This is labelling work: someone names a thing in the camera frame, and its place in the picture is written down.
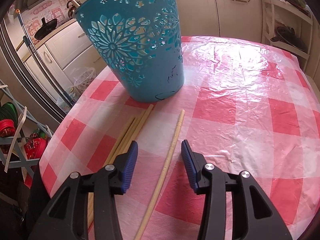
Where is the white rolling rack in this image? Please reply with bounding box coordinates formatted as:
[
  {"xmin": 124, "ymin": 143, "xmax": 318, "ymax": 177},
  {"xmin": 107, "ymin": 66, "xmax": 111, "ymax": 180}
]
[{"xmin": 261, "ymin": 0, "xmax": 313, "ymax": 70}]

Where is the black wok on stove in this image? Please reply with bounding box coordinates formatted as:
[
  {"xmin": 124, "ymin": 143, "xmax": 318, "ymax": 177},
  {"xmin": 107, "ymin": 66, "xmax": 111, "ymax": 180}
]
[{"xmin": 34, "ymin": 17, "xmax": 57, "ymax": 40}]

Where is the pink checkered tablecloth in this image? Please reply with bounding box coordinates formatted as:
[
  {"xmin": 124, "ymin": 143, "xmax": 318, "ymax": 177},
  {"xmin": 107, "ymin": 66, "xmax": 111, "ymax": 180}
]
[{"xmin": 40, "ymin": 36, "xmax": 319, "ymax": 239}]

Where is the beige wooden chopstick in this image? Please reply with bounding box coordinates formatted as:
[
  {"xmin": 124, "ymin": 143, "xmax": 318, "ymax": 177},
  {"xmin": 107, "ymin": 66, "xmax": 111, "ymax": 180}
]
[{"xmin": 134, "ymin": 109, "xmax": 185, "ymax": 240}]

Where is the red plastic container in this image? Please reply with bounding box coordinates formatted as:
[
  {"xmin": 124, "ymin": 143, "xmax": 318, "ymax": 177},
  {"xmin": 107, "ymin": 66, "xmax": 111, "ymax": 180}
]
[{"xmin": 24, "ymin": 138, "xmax": 47, "ymax": 159}]

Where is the teal perforated plastic basket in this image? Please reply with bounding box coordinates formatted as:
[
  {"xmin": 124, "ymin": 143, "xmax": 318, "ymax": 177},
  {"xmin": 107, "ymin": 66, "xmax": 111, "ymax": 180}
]
[{"xmin": 74, "ymin": 0, "xmax": 184, "ymax": 102}]

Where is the grey folding shelf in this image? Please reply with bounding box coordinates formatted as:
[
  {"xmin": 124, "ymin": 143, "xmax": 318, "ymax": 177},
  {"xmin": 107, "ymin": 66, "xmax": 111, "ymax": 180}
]
[{"xmin": 1, "ymin": 80, "xmax": 53, "ymax": 178}]

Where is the mop pole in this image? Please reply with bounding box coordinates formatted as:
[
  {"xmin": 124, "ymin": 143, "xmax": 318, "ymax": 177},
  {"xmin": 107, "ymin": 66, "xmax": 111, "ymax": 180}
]
[{"xmin": 15, "ymin": 9, "xmax": 75, "ymax": 106}]

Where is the green round container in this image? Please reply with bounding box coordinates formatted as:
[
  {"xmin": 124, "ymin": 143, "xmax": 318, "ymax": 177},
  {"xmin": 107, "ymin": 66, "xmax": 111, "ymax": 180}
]
[{"xmin": 0, "ymin": 102, "xmax": 18, "ymax": 124}]

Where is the black pan on rack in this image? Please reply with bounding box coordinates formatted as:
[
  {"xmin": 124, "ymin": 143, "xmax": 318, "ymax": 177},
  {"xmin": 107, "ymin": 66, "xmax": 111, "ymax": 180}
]
[{"xmin": 271, "ymin": 27, "xmax": 308, "ymax": 53}]

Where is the beige chopstick on table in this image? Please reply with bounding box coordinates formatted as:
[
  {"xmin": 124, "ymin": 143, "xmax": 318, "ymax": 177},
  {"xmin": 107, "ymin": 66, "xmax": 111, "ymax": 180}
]
[
  {"xmin": 87, "ymin": 117, "xmax": 140, "ymax": 229},
  {"xmin": 122, "ymin": 104, "xmax": 153, "ymax": 153},
  {"xmin": 103, "ymin": 116, "xmax": 135, "ymax": 166}
]

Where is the clear floral waste bin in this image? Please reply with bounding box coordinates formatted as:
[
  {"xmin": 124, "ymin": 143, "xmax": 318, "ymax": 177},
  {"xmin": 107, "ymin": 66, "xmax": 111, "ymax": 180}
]
[{"xmin": 74, "ymin": 67, "xmax": 97, "ymax": 94}]

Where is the steel kettle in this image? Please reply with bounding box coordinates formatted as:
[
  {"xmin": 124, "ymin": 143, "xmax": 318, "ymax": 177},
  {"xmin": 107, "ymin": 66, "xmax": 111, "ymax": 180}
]
[{"xmin": 66, "ymin": 0, "xmax": 81, "ymax": 19}]

